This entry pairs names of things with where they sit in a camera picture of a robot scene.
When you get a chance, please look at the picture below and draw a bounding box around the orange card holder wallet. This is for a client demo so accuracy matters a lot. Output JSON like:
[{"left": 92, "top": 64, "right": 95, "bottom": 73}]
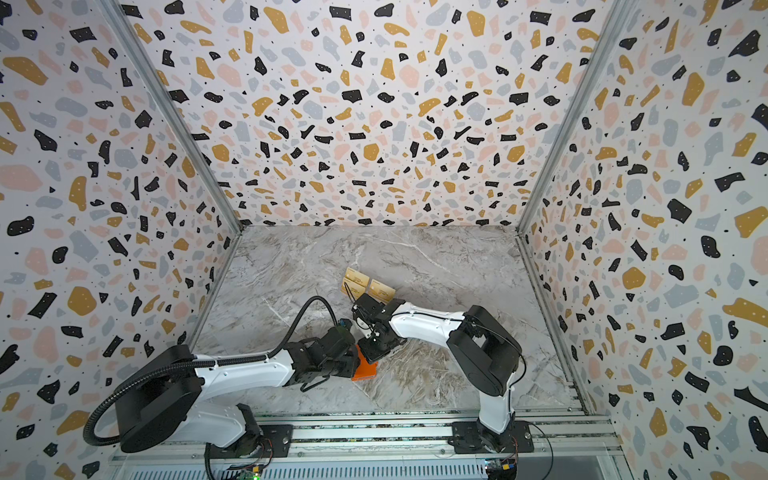
[{"left": 351, "top": 346, "right": 378, "bottom": 381}]

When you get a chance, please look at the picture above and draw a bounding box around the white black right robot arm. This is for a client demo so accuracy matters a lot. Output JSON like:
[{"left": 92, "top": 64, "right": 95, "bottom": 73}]
[{"left": 352, "top": 294, "right": 525, "bottom": 435}]

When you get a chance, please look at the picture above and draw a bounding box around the gold card middle left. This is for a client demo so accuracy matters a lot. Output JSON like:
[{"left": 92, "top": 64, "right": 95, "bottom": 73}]
[{"left": 341, "top": 279, "right": 366, "bottom": 302}]

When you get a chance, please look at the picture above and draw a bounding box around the clear acrylic card stand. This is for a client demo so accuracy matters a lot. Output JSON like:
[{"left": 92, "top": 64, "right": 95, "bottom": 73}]
[{"left": 352, "top": 282, "right": 388, "bottom": 337}]

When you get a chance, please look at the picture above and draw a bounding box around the gold card back left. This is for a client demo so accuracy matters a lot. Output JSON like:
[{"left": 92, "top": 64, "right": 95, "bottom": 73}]
[{"left": 344, "top": 267, "right": 370, "bottom": 288}]

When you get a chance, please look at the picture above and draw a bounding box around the green circuit board left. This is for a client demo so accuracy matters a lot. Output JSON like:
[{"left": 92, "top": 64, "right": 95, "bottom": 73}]
[{"left": 236, "top": 464, "right": 265, "bottom": 480}]

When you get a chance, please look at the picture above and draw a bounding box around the circuit board right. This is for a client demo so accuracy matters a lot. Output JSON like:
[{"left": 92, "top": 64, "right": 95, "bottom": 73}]
[{"left": 485, "top": 459, "right": 518, "bottom": 480}]

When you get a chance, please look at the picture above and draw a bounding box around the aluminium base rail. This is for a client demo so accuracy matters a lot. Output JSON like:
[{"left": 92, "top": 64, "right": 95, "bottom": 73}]
[{"left": 106, "top": 408, "right": 633, "bottom": 479}]

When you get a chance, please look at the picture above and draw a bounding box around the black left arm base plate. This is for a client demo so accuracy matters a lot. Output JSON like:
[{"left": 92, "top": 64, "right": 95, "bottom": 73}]
[{"left": 208, "top": 424, "right": 294, "bottom": 463}]

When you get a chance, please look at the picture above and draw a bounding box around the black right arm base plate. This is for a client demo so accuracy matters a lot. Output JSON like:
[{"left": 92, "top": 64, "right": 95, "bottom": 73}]
[{"left": 447, "top": 420, "right": 534, "bottom": 455}]

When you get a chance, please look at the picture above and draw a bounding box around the aluminium corner post left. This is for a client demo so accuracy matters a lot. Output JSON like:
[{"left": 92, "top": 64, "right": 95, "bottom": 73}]
[{"left": 98, "top": 0, "right": 244, "bottom": 235}]

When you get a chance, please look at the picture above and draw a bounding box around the aluminium corner post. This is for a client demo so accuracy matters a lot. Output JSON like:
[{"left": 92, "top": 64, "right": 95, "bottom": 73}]
[
  {"left": 98, "top": 0, "right": 244, "bottom": 235},
  {"left": 515, "top": 0, "right": 637, "bottom": 235}
]

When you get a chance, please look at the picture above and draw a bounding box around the aluminium corner post right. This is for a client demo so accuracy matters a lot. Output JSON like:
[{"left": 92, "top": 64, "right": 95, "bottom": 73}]
[{"left": 515, "top": 0, "right": 637, "bottom": 235}]

